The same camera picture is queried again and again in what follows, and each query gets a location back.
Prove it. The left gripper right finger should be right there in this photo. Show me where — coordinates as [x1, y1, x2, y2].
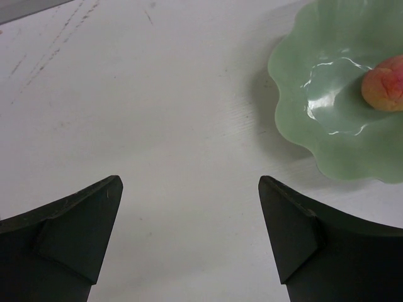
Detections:
[258, 176, 402, 301]

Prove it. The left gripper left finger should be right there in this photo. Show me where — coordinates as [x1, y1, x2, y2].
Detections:
[1, 176, 122, 301]

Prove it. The red fake peach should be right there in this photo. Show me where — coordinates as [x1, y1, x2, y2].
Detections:
[361, 55, 402, 112]

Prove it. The green scalloped fruit bowl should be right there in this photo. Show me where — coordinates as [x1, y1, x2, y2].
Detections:
[268, 1, 402, 184]

